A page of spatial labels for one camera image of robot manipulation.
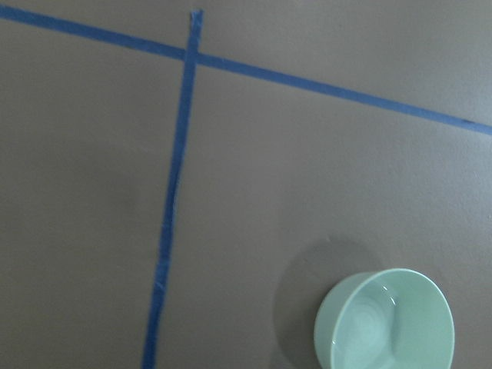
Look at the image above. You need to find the pale green bowl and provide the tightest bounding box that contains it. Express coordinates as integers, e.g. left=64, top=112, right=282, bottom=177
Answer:
left=314, top=268, right=455, bottom=368

